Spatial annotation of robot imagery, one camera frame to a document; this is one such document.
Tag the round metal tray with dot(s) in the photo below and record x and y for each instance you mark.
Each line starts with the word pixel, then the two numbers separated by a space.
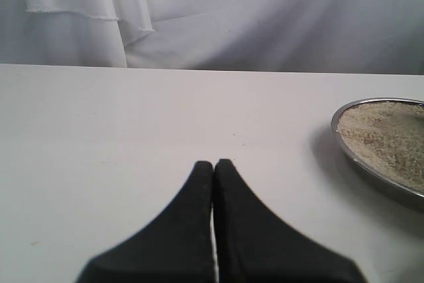
pixel 391 188

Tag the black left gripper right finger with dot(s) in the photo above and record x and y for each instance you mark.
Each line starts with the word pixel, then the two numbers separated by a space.
pixel 255 245

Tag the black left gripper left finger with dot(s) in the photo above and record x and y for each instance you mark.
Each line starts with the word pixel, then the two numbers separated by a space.
pixel 175 246

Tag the white fabric backdrop curtain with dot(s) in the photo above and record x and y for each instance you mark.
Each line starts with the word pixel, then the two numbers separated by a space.
pixel 348 36

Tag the rice in metal tray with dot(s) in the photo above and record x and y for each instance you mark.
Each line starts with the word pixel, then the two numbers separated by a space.
pixel 388 136

